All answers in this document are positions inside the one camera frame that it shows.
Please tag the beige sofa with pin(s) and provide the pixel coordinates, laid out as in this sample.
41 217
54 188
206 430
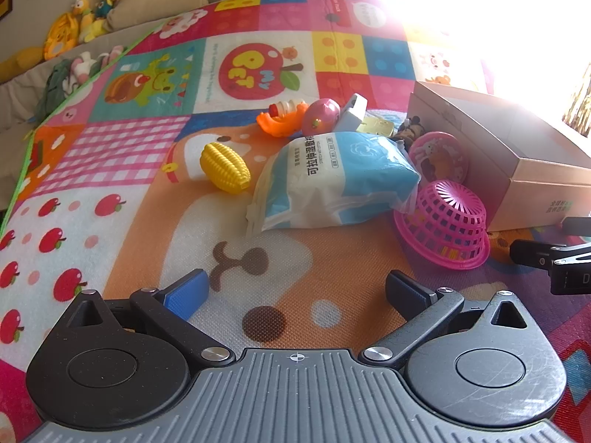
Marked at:
18 101

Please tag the colourful printed play mat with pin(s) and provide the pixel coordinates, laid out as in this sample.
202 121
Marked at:
138 240

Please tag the pink egg-shaped toy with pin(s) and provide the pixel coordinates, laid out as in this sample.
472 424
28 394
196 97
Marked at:
321 115

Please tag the beige pillow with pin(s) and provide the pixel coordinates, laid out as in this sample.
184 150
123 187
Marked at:
157 9

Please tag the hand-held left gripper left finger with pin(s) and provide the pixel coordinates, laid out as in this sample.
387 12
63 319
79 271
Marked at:
187 293

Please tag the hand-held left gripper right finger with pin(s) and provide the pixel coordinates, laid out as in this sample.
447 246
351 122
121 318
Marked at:
406 293

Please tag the yellow toy corn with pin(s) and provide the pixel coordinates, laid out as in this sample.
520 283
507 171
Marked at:
224 166

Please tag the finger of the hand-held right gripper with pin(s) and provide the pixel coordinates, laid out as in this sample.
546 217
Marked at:
535 251
577 226

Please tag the pale yellow toy block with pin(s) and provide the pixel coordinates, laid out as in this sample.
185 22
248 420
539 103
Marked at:
376 125

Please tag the yellow duck plush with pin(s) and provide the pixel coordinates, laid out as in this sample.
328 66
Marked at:
87 18

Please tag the white toy bottle red cap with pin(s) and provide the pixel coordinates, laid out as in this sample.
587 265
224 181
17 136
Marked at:
288 107

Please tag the blue white tissue pack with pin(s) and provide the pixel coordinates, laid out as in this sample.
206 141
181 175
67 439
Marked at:
332 180

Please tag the patterned curtain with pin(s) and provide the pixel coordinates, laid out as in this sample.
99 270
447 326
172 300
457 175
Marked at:
579 101

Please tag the beige cardboard box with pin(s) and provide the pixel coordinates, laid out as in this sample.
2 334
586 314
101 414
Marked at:
531 184

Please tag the pink round cartoon plate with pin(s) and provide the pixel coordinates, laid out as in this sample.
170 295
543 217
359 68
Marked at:
438 157

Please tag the pink plastic basket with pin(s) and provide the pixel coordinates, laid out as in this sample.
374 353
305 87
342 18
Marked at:
443 221

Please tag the pink white plush toy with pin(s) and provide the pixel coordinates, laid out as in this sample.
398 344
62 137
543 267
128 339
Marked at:
87 67

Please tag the yellow round plush cushion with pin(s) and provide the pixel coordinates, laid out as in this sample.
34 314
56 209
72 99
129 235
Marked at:
60 37

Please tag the black-haired doll figure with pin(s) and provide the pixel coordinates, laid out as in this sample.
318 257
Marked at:
408 131

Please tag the green plush toy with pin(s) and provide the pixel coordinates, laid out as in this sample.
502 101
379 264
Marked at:
55 87

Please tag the orange plastic toy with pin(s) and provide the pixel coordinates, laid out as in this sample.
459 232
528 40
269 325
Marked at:
277 127

